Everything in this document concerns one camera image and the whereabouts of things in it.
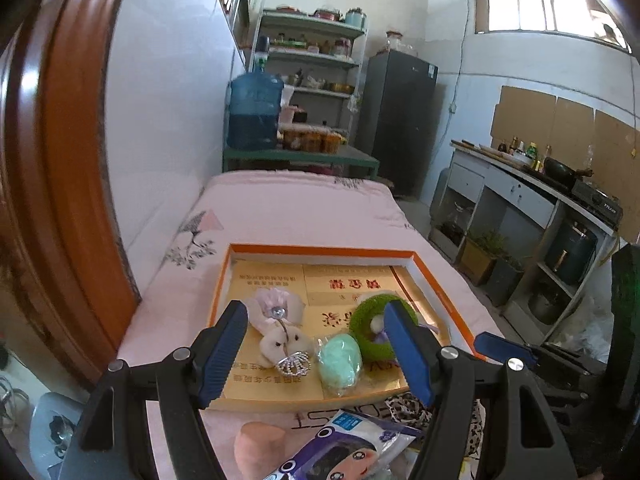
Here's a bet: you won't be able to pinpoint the dark green pot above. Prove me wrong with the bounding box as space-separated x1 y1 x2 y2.
544 217 598 286

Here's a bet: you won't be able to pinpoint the glass jar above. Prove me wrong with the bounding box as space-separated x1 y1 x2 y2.
385 30 416 56

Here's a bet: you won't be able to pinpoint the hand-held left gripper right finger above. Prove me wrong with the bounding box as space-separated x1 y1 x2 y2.
382 300 578 480

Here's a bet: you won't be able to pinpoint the potted plant yellow planter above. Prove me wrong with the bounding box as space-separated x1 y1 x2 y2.
459 230 508 286

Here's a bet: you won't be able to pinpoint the peach soft toy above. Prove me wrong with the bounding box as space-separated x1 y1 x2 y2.
235 421 287 480

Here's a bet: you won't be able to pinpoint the grey kitchen counter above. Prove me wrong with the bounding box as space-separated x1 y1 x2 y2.
429 140 621 331

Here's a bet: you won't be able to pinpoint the black gas stove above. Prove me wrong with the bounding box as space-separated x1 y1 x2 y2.
570 177 624 228

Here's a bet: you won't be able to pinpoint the metal cooking pot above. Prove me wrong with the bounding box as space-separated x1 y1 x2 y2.
527 287 566 326

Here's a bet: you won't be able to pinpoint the orange-rimmed cardboard box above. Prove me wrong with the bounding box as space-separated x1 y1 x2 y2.
207 244 476 413

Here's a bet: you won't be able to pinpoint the dark glass pot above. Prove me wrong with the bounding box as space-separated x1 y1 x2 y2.
440 202 468 248

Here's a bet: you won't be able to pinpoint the green low table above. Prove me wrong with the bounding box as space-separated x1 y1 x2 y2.
222 142 381 178

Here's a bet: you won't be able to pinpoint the black wok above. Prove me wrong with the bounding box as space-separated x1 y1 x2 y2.
542 156 593 183

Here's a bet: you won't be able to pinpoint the window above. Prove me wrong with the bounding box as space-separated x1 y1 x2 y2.
475 0 633 53

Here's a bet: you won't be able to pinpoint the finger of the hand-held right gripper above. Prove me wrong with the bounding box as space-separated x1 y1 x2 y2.
474 332 608 377
537 382 592 411

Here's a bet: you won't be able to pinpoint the group of sauce bottles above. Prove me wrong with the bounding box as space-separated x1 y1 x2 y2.
497 136 551 173

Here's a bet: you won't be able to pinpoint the mint green soft ball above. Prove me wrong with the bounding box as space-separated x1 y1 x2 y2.
317 335 363 398

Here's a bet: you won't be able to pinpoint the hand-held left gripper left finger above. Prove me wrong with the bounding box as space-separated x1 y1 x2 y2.
60 300 249 480

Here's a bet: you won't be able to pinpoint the potted plant grey planter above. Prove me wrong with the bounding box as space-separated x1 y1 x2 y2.
485 255 526 306

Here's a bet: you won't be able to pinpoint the dark grey refrigerator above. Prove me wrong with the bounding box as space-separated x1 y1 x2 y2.
356 50 439 198

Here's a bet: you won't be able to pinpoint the green fuzzy ring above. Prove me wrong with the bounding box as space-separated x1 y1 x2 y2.
348 294 441 361

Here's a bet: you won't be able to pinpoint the brown wooden door frame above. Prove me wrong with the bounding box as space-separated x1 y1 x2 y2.
0 0 143 391

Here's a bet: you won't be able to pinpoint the brown cardboard sheet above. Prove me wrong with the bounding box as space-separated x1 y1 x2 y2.
552 96 598 171
490 85 557 153
592 109 640 243

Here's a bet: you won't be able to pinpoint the leopard print scrunchie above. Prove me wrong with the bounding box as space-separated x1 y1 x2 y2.
387 391 486 456

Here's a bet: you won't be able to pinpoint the blue water jug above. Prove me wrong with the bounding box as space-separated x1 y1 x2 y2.
226 35 286 151

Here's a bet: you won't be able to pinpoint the row of amber jars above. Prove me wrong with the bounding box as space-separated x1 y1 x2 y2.
280 125 348 155

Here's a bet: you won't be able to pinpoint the cartoon-print plastic packet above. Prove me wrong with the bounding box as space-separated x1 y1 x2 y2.
272 409 423 480

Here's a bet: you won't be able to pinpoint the white metal shelf rack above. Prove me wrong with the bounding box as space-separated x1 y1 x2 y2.
247 7 368 143

